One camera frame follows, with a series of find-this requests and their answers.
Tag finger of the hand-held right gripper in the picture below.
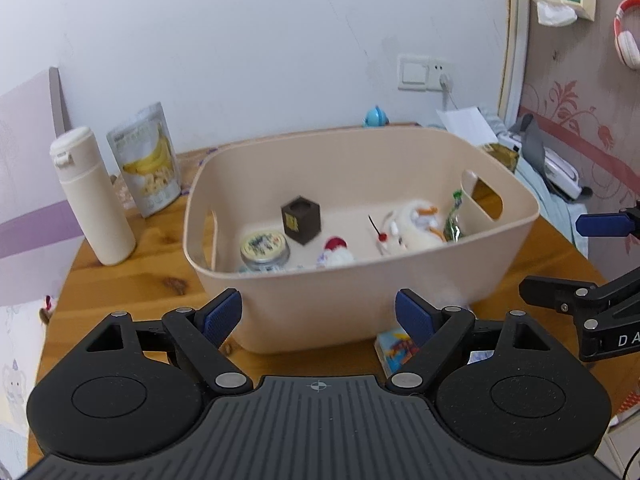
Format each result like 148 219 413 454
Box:
575 204 640 239
519 266 640 317

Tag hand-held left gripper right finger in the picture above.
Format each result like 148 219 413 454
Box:
385 288 551 393

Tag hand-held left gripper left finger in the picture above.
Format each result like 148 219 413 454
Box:
85 287 253 397

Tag colourful small card box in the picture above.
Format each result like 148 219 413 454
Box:
374 327 421 377

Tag round metal tin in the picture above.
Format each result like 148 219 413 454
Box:
239 230 291 271

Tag beige plastic storage bin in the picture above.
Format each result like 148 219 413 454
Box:
182 126 541 356

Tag green candy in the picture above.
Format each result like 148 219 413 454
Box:
443 189 466 242

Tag dark brown wooden cube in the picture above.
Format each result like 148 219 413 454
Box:
281 195 322 246

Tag light blue mattress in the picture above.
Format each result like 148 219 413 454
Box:
515 160 591 256

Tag white blood pressure monitor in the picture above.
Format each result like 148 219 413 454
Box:
542 147 583 201

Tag white orange plush toy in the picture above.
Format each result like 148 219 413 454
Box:
380 200 447 256

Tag red white santa toy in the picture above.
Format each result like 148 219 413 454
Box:
316 236 355 268

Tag gold tissue box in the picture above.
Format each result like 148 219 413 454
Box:
480 142 520 173

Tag floral patterned headboard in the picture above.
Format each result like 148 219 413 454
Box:
499 0 640 286

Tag white paper sheet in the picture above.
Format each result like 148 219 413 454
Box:
436 106 501 148

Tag banana snack bag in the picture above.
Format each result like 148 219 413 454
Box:
106 102 182 218

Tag beige thermos bottle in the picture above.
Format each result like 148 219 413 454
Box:
49 126 137 266

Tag red white headphones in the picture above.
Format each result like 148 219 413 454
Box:
614 0 640 70

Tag pink leaning board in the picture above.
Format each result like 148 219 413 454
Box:
0 66 71 306

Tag white wall socket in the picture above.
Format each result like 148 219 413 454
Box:
427 60 453 93

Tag white wall switch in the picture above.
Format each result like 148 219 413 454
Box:
397 54 431 92

